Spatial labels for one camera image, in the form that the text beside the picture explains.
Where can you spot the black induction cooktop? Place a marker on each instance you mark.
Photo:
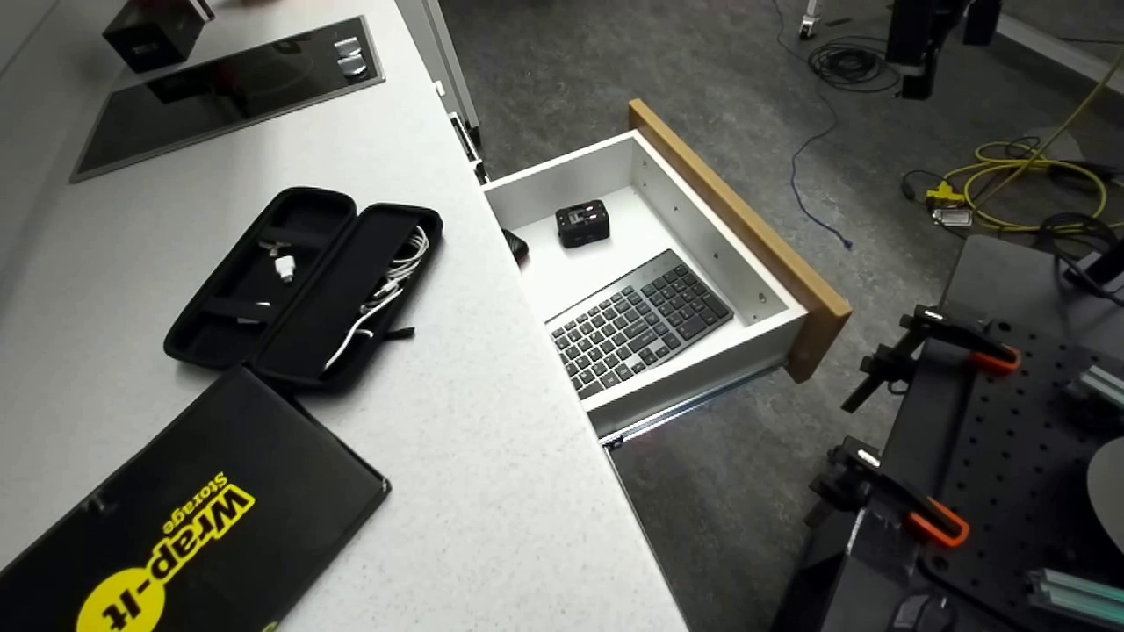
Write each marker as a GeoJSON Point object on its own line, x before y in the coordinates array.
{"type": "Point", "coordinates": [222, 94]}

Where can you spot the small black box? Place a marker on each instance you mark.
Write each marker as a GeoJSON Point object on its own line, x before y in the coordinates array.
{"type": "Point", "coordinates": [580, 221]}

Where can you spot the grey round robot base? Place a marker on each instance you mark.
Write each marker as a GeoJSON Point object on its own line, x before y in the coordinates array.
{"type": "Point", "coordinates": [1106, 493]}

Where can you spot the black tripod stand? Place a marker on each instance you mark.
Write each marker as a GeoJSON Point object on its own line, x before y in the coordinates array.
{"type": "Point", "coordinates": [931, 35]}

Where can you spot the grey computer keyboard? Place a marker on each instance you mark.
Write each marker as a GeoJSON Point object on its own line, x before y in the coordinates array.
{"type": "Point", "coordinates": [635, 324]}

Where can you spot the aluminium profile bar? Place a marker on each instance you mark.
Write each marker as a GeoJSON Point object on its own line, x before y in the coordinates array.
{"type": "Point", "coordinates": [1077, 594]}
{"type": "Point", "coordinates": [1097, 387]}

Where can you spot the open black zip case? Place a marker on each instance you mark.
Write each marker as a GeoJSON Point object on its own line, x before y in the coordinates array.
{"type": "Point", "coordinates": [302, 285]}

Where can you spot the black perforated robot table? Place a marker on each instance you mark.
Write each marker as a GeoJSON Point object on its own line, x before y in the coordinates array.
{"type": "Point", "coordinates": [994, 468]}

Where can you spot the black box on counter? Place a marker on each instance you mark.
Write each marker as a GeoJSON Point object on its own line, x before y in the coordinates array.
{"type": "Point", "coordinates": [154, 30]}

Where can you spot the white drawer with wooden front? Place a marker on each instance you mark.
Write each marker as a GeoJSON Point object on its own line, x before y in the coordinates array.
{"type": "Point", "coordinates": [748, 274]}

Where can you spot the black Wrap-It storage pouch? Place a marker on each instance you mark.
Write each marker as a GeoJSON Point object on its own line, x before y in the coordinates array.
{"type": "Point", "coordinates": [194, 512]}

